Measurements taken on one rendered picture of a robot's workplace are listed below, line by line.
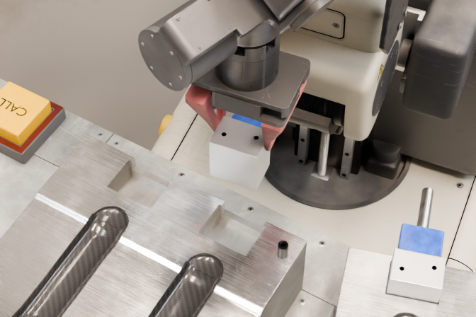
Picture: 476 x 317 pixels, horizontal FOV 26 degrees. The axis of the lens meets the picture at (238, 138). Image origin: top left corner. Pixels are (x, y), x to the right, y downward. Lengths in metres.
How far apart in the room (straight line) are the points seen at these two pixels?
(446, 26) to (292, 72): 0.50
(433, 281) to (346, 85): 0.35
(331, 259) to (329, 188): 0.71
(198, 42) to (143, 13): 1.67
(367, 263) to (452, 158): 0.76
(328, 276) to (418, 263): 0.12
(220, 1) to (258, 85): 0.12
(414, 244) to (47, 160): 0.43
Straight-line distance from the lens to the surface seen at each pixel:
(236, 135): 0.98
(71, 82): 2.34
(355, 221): 1.75
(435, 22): 1.40
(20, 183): 1.17
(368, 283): 1.02
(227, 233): 1.04
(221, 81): 0.92
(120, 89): 2.31
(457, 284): 1.04
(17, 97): 1.20
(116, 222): 1.02
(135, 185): 1.07
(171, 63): 0.82
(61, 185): 1.05
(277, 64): 0.91
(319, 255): 1.10
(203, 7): 0.81
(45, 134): 1.20
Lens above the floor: 1.73
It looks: 52 degrees down
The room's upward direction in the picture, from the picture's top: straight up
